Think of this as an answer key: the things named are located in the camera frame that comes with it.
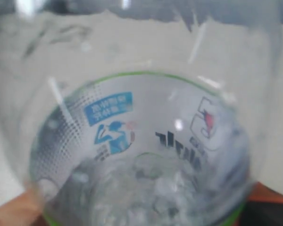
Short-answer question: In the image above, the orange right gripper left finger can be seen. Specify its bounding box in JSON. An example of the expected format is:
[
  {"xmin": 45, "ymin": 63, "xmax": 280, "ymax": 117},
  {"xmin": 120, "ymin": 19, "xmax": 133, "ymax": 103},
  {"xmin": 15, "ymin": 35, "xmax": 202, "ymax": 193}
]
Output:
[{"xmin": 0, "ymin": 190, "xmax": 46, "ymax": 226}]

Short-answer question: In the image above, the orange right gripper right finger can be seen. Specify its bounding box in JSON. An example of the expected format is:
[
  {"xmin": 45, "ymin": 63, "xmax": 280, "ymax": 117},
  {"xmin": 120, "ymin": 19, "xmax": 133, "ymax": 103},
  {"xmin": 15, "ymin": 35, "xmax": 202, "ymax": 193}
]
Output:
[{"xmin": 234, "ymin": 183, "xmax": 283, "ymax": 226}]

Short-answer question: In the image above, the clear plastic water bottle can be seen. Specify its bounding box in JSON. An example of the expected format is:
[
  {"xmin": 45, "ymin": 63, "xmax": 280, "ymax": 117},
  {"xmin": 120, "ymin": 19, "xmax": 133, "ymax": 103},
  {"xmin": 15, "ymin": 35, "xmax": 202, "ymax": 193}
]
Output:
[{"xmin": 0, "ymin": 0, "xmax": 283, "ymax": 226}]

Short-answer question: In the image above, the white backdrop cloth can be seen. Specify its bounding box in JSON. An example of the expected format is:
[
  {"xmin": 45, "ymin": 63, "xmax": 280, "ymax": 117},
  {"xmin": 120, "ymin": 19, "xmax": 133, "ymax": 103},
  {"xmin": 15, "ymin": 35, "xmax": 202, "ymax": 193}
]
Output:
[{"xmin": 0, "ymin": 0, "xmax": 283, "ymax": 32}]

